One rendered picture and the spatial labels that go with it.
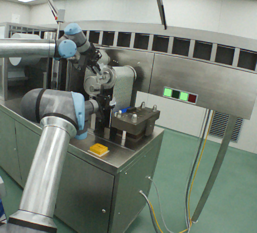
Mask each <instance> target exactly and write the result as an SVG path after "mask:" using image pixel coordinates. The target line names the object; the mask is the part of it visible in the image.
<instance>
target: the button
mask: <svg viewBox="0 0 257 233"><path fill-rule="evenodd" d="M90 151H91V152H93V153H95V154H98V155H102V154H103V153H105V152H107V151H108V147H106V146H103V145H101V144H99V143H97V144H95V145H93V146H91V147H90Z"/></svg>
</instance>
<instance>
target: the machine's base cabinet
mask: <svg viewBox="0 0 257 233"><path fill-rule="evenodd" d="M40 136H41V133H39V132H38V131H36V130H34V129H32V128H31V127H29V126H28V125H26V124H24V123H23V122H21V121H20V120H18V119H16V118H15V117H13V116H12V115H10V114H9V113H7V112H5V111H4V110H3V109H1V108H0V166H1V167H2V168H3V169H4V170H5V171H6V172H7V173H8V174H9V175H10V176H11V177H12V178H13V179H14V180H15V181H16V182H17V183H18V184H20V185H21V186H22V187H23V188H24V187H25V183H26V180H27V177H28V174H29V170H30V167H31V164H32V160H33V157H34V154H35V151H36V148H37V145H38V142H39V139H40ZM162 139H163V135H162V136H161V137H160V138H159V139H157V140H156V141H155V142H154V143H153V144H152V145H151V146H149V147H148V148H147V149H146V150H145V151H144V152H143V153H142V154H140V155H139V156H138V157H137V158H136V159H134V160H133V161H132V162H131V163H130V164H128V165H127V166H126V167H125V168H124V169H123V170H121V171H120V172H119V173H117V174H116V173H114V172H112V171H110V170H108V169H106V168H104V167H101V166H99V165H97V164H95V163H93V162H91V161H89V160H87V159H86V158H84V157H82V156H80V155H78V154H76V153H74V152H72V151H71V150H69V149H67V153H66V158H65V162H64V166H63V171H62V175H61V180H60V185H59V189H58V194H57V199H56V203H55V209H54V215H55V216H57V217H58V218H59V219H61V220H62V221H63V222H65V223H66V224H67V225H69V226H70V227H71V228H73V229H74V230H76V231H77V232H79V233H125V231H126V230H127V229H128V227H129V226H130V225H131V224H132V222H133V221H134V220H135V218H136V217H137V216H138V214H139V213H140V212H141V211H142V209H143V208H144V207H145V205H146V203H147V201H146V199H145V198H144V196H142V194H139V192H140V190H142V191H143V193H144V194H145V195H146V197H147V198H148V195H149V191H150V188H151V184H152V181H151V180H150V179H148V177H149V176H150V177H151V179H152V180H153V176H154V172H155V169H156V164H157V160H158V156H159V152H160V148H161V143H162Z"/></svg>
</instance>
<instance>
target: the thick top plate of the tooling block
mask: <svg viewBox="0 0 257 233"><path fill-rule="evenodd" d="M160 112H161V111H159V110H157V111H156V112H154V111H152V108H148V107H145V108H141V107H140V106H139V107H137V108H136V110H134V111H132V112H124V113H122V118H117V117H115V116H114V117H112V123H111V126H112V127H115V128H117V129H120V130H123V131H126V132H128V133H132V134H136V133H138V132H139V131H141V130H142V129H144V128H145V127H146V126H147V121H148V119H150V118H151V117H153V116H154V117H156V120H158V119H159V116H160ZM133 114H136V115H137V122H136V123H133V122H131V118H132V116H133Z"/></svg>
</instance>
